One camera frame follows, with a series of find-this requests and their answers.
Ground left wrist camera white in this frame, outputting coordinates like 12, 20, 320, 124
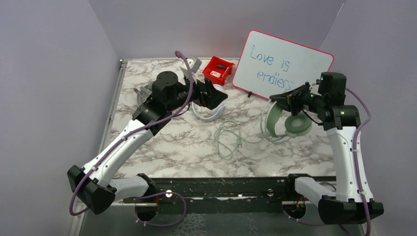
180, 57, 202, 81

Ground red plastic bin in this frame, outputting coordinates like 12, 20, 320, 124
203, 56, 235, 86

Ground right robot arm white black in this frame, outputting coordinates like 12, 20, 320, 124
270, 72, 384, 225

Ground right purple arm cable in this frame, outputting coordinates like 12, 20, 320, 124
283, 87, 373, 236

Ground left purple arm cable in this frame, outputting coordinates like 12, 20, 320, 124
69, 50, 195, 216

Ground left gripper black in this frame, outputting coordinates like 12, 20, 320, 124
167, 71, 228, 112

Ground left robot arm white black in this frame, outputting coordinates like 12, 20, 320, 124
67, 71, 228, 216

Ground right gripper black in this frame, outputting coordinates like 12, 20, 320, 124
270, 82, 326, 116

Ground green headphones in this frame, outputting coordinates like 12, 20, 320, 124
260, 100, 312, 144

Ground grey headphones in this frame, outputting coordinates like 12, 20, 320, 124
133, 82, 153, 106

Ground pink framed whiteboard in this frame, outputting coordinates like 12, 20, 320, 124
232, 30, 334, 99

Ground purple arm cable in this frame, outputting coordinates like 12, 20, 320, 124
69, 50, 195, 216
283, 87, 373, 236

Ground white headphones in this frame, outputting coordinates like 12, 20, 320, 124
191, 101, 226, 122

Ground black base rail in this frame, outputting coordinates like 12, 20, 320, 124
123, 176, 336, 214

